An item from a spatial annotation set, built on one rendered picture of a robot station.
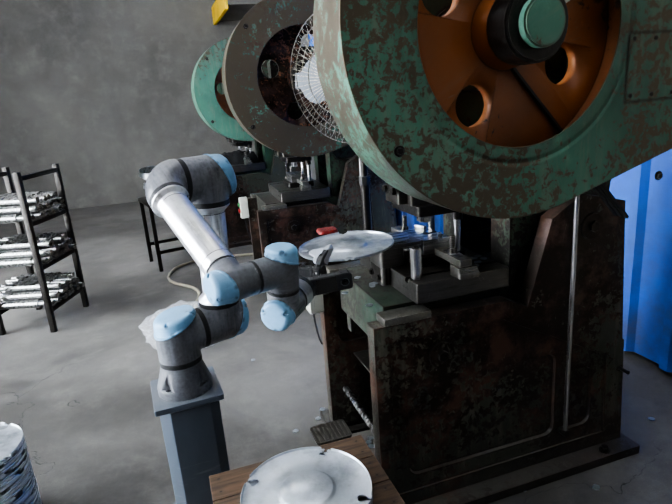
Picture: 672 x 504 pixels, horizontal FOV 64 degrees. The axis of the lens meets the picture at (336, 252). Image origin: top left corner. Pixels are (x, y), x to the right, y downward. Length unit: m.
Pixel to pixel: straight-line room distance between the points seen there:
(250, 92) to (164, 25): 5.38
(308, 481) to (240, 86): 2.04
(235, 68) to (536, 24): 1.88
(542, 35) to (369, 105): 0.37
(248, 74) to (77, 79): 5.46
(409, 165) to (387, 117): 0.11
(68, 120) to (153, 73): 1.29
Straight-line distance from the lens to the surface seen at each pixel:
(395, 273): 1.61
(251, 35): 2.86
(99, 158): 8.14
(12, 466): 1.94
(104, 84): 8.11
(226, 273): 1.13
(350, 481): 1.30
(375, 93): 1.09
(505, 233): 1.66
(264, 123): 2.85
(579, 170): 1.38
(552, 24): 1.23
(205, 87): 4.53
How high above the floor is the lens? 1.21
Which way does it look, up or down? 16 degrees down
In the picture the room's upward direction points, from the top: 4 degrees counter-clockwise
